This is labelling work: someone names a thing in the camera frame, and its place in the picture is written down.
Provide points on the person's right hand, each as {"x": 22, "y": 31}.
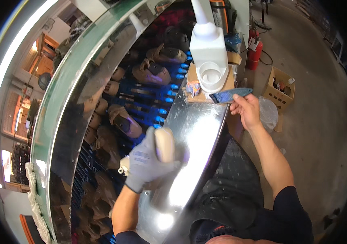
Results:
{"x": 249, "y": 112}

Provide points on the person's left hand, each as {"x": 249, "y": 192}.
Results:
{"x": 143, "y": 164}

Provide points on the blue shoe insole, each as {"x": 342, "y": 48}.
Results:
{"x": 226, "y": 95}

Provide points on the clear plastic bag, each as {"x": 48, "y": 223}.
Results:
{"x": 268, "y": 114}

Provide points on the small clear bottle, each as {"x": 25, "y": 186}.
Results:
{"x": 244, "y": 82}

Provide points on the open cardboard box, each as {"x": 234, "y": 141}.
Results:
{"x": 278, "y": 88}

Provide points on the row of brown shoes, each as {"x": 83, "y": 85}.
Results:
{"x": 121, "y": 119}

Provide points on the shiny metal conveyor machine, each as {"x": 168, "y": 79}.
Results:
{"x": 191, "y": 137}

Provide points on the colourful crumpled rag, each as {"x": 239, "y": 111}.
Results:
{"x": 193, "y": 87}

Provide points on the red fire extinguisher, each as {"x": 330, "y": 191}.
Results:
{"x": 254, "y": 51}

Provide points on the brown cardboard sheet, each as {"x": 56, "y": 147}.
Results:
{"x": 193, "y": 74}

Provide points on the person's legs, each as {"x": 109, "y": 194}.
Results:
{"x": 234, "y": 183}

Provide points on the blue cloth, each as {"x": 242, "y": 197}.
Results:
{"x": 232, "y": 42}

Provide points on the white plastic glue dispenser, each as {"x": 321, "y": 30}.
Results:
{"x": 208, "y": 48}

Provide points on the steel flask with orange trim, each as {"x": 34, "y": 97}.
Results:
{"x": 220, "y": 16}

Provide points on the person's body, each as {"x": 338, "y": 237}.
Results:
{"x": 277, "y": 219}

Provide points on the white lace trim stack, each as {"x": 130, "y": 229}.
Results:
{"x": 37, "y": 201}

